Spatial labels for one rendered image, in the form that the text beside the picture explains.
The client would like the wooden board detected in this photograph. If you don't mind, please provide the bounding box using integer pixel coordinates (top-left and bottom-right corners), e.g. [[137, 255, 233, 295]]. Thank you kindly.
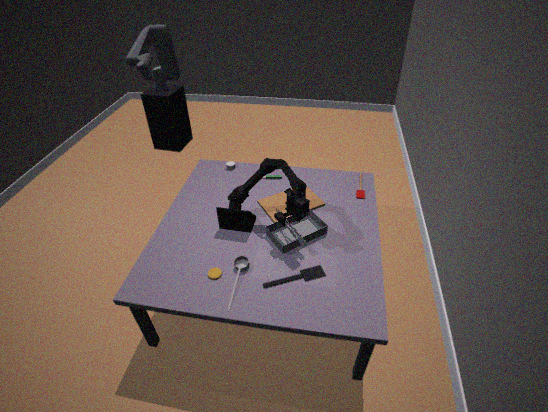
[[257, 187, 325, 223]]

